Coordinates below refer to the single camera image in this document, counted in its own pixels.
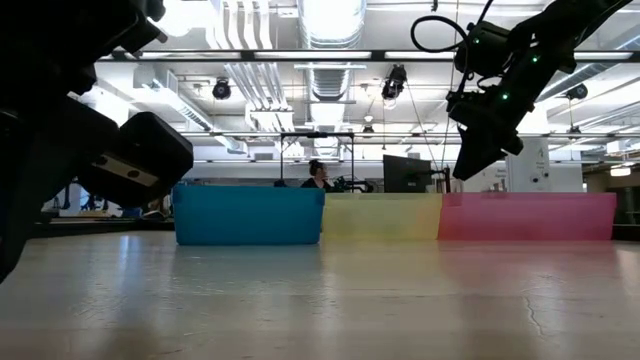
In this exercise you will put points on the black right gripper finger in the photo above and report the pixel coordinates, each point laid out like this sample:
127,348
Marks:
475,155

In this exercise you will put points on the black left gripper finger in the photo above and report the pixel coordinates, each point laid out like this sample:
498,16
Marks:
15,230

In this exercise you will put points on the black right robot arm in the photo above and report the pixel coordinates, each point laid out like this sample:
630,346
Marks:
550,40

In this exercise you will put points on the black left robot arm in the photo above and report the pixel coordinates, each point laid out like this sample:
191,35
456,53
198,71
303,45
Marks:
50,40

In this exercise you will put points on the black background robot arm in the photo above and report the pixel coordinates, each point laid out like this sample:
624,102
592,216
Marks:
352,186

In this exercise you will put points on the white pillar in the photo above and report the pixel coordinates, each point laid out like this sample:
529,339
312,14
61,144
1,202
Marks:
535,170

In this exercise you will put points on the black computer monitor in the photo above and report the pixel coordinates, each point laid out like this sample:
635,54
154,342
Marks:
407,175

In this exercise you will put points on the pink translucent plastic bin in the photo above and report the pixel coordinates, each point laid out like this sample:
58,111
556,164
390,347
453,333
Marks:
525,217

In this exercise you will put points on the yellow translucent plastic bin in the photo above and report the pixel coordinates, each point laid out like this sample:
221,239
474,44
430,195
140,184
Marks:
382,217

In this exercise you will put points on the glowing light panel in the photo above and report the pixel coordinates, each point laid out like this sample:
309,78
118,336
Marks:
620,171

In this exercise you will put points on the person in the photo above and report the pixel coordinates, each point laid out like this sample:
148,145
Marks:
316,175

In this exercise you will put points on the blue plastic bin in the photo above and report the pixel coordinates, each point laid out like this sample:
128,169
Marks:
247,215

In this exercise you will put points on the black aluminium table frame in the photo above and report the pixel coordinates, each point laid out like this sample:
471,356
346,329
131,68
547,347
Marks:
100,227

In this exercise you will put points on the black ceiling camera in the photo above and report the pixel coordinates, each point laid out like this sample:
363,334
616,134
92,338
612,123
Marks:
221,89
395,82
577,91

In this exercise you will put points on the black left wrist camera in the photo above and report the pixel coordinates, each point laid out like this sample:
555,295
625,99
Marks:
150,150

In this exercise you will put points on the black overhead frame beam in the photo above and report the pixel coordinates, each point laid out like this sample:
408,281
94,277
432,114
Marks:
377,55

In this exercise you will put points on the black metal frame stand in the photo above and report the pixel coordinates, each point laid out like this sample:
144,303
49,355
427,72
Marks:
317,135

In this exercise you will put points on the silver ventilation duct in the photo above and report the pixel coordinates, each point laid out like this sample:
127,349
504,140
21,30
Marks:
327,85

